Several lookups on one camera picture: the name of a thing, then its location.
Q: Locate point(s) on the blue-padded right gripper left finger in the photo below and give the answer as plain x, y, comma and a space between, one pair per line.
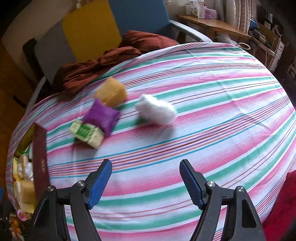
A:
49, 219

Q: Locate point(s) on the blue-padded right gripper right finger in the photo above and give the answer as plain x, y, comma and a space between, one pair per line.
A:
242, 221

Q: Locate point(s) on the green essential oil box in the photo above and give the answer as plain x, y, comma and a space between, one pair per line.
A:
87, 133

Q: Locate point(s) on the purple small pouch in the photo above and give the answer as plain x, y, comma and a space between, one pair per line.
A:
102, 116

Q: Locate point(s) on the small tan sponge cube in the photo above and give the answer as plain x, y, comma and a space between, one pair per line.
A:
111, 93

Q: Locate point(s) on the white fluffy cotton pad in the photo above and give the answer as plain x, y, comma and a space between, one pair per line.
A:
155, 110

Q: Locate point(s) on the large tan sponge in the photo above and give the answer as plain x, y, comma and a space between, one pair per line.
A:
27, 193

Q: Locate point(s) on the red blanket at edge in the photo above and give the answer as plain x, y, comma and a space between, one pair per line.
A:
280, 225

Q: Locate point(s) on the gold metal tin box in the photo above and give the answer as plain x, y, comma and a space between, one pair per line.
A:
30, 163

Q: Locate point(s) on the striped pink green bedsheet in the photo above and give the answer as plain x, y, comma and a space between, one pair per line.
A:
235, 124

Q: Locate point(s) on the dark red crumpled cloth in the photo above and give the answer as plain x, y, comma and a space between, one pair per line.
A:
72, 78

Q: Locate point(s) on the wooden side shelf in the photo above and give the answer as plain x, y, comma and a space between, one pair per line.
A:
215, 26

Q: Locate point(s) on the grey yellow blue headboard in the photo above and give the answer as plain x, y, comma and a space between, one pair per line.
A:
90, 30

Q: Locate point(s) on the patterned window curtain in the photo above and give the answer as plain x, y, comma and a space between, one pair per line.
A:
236, 13

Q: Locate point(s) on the white boxes on shelf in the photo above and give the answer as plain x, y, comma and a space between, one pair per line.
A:
198, 9

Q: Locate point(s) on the white bed frame rail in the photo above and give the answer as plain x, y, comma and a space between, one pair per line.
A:
188, 31

